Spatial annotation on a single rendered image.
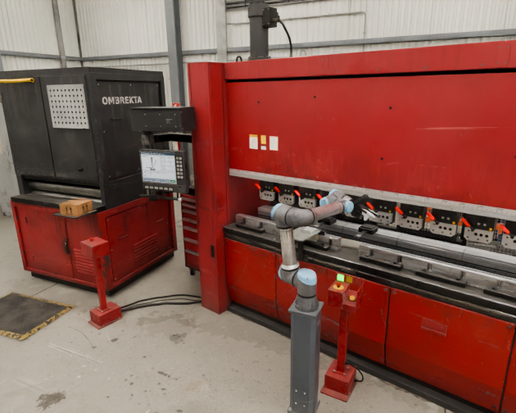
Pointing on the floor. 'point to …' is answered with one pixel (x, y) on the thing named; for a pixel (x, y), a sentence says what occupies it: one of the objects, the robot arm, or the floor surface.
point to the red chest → (190, 233)
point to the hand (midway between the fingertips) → (376, 215)
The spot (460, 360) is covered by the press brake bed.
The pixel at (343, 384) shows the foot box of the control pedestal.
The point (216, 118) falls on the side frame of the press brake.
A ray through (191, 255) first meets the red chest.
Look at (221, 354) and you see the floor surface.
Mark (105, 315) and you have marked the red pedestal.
